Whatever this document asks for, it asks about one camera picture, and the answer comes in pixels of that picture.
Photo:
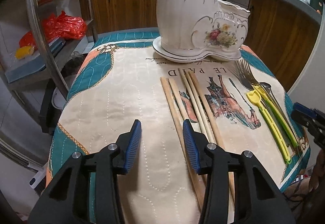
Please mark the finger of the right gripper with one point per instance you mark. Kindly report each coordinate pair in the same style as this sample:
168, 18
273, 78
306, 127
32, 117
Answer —
310, 118

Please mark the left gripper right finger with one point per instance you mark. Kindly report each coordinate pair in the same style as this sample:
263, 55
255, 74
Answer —
257, 197

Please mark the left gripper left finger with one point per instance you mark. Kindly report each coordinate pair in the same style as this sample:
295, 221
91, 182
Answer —
66, 198

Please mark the silver flower spoon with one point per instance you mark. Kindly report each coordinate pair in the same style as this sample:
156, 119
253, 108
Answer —
268, 90

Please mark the wooden chopstick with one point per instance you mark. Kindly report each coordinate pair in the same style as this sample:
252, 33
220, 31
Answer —
197, 105
213, 124
177, 96
196, 180

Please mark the yellow plastic tulip spoon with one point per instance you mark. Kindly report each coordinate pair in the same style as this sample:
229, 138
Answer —
255, 98

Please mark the gold metal fork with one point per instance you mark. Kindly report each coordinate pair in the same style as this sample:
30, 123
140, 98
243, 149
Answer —
242, 77

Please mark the wooden kitchen cabinets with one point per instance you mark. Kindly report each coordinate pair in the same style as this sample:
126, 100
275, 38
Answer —
281, 32

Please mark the silver metal fork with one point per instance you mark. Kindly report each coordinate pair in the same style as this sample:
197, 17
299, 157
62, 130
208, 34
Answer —
248, 72

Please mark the quilted horse print table mat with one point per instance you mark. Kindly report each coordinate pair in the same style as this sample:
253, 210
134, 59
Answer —
120, 82

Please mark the blue grey tray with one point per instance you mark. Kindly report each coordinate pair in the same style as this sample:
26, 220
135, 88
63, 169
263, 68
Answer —
31, 64

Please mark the white floral ceramic utensil holder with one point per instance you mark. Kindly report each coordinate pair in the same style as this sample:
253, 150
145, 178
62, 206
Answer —
191, 30

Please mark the yellow object on shelf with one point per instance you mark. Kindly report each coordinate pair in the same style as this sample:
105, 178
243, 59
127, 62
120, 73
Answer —
24, 52

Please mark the stainless steel shelf rack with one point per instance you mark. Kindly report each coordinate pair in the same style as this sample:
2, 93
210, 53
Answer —
37, 39

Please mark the red plastic bag lower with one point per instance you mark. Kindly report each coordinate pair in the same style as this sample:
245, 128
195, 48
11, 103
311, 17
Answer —
65, 26

